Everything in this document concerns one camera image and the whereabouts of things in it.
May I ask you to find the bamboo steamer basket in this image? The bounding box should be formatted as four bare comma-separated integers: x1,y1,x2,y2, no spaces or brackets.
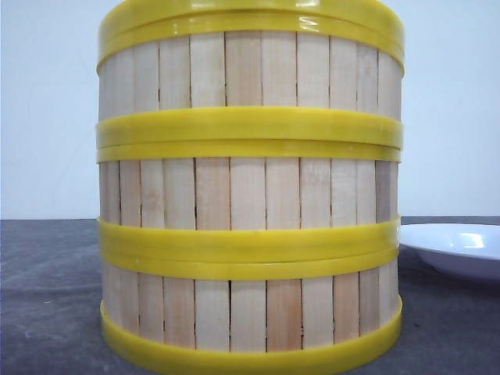
100,246,402,374
97,30,404,161
98,157,398,276

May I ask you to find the woven bamboo steamer lid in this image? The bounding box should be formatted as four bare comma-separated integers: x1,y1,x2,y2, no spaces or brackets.
98,1,405,61

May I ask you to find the white plate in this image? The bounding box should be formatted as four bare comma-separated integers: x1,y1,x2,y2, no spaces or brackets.
400,223,499,284

